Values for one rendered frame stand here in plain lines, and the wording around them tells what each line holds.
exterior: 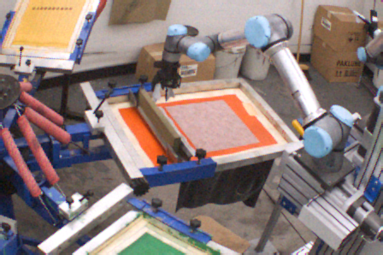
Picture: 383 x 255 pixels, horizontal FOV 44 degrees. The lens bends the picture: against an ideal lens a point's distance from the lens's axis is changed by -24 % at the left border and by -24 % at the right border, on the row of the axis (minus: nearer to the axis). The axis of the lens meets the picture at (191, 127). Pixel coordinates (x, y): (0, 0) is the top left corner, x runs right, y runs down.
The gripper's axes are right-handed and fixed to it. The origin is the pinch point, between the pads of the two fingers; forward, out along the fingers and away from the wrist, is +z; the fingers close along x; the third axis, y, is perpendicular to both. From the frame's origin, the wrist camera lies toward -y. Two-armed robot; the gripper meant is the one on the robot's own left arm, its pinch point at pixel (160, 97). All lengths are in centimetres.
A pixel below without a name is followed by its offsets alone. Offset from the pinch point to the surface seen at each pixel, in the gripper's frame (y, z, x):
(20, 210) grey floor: -58, 113, -64
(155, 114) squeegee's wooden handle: 0.3, 7.3, -1.2
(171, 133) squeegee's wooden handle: 15.1, 6.5, -1.0
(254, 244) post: 7, 111, 78
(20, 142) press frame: 1, 11, -69
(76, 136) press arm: 3.5, 10.2, -39.3
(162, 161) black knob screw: 30.1, 6.2, -11.8
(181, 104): -16.5, 17.0, 21.0
